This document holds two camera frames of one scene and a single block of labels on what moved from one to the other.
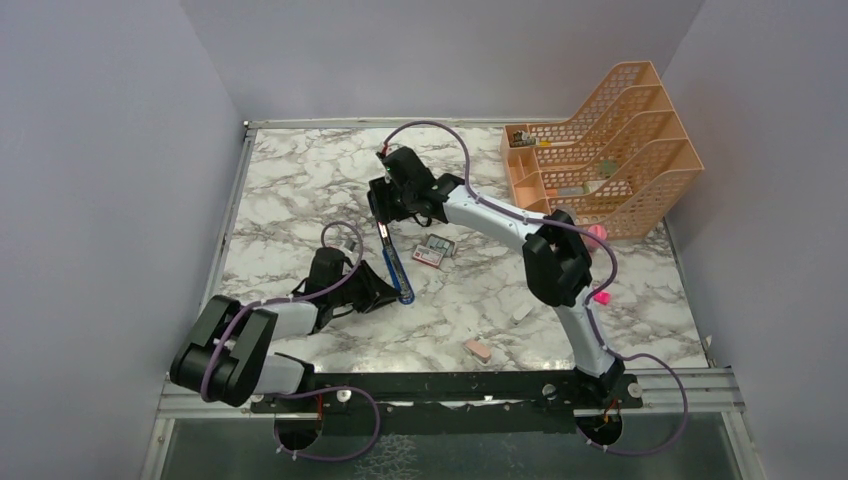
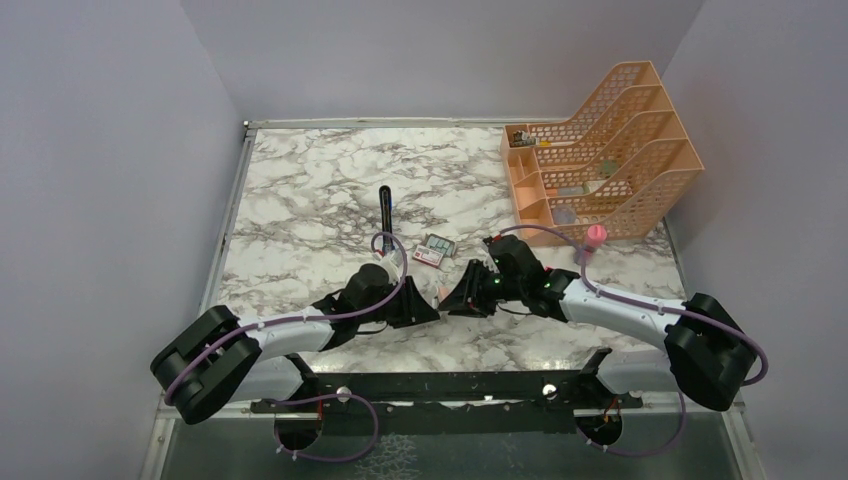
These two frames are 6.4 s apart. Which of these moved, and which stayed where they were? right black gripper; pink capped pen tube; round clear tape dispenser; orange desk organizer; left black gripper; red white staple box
Moved: left black gripper; right black gripper
Stayed: pink capped pen tube; round clear tape dispenser; red white staple box; orange desk organizer
